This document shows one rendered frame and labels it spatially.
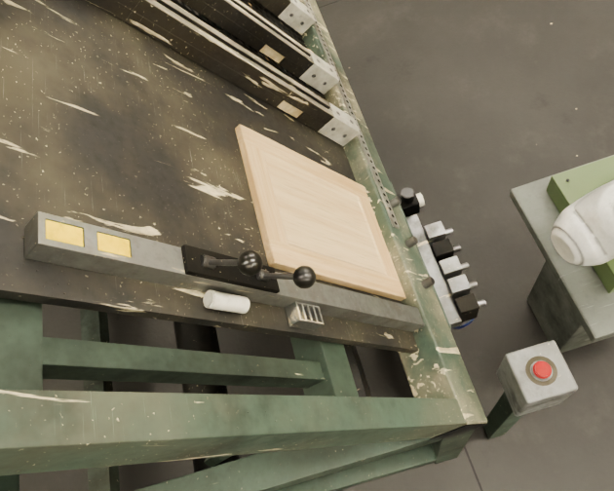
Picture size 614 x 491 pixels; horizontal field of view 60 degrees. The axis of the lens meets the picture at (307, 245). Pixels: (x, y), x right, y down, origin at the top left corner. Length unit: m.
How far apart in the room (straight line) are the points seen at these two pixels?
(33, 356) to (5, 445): 0.17
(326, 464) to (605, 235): 0.85
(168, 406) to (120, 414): 0.07
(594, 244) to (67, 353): 1.09
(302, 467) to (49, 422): 0.92
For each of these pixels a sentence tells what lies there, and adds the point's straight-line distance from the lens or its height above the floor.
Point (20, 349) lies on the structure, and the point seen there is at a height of 1.66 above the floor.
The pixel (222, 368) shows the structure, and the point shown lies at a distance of 0.93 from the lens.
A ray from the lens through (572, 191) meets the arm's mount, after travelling 1.69.
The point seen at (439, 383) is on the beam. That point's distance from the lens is 1.36.
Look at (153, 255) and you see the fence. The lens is 0.82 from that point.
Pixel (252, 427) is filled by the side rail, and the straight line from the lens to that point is 0.79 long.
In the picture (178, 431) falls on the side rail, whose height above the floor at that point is 1.57.
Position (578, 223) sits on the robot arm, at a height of 1.06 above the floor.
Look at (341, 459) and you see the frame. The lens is 1.45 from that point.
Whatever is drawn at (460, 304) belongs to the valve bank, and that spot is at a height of 0.77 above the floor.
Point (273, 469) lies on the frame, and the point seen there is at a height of 0.79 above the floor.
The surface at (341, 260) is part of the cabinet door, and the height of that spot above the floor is 1.10.
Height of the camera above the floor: 2.22
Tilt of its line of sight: 61 degrees down
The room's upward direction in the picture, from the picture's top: 23 degrees counter-clockwise
